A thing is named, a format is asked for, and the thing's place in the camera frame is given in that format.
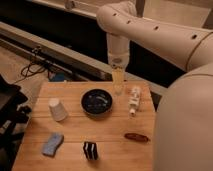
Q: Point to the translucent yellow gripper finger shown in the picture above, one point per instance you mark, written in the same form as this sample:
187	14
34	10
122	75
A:
118	80

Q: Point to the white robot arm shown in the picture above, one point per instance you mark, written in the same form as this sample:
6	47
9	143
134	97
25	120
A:
182	57

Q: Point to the black and white eraser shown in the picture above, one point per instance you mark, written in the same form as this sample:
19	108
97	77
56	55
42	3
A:
90	150

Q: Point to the white small bottle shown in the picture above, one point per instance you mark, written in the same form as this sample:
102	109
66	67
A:
134	100

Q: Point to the black bowl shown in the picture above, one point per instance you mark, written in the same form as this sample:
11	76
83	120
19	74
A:
96	102

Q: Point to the blue object behind table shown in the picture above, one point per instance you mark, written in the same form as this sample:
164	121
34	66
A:
58	78

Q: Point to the dark red oblong object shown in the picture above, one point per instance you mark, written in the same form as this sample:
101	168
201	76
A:
137	137

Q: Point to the blue sponge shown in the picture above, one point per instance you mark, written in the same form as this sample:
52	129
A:
53	143

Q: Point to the black equipment on left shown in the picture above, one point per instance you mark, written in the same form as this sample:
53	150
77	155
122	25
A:
12	111

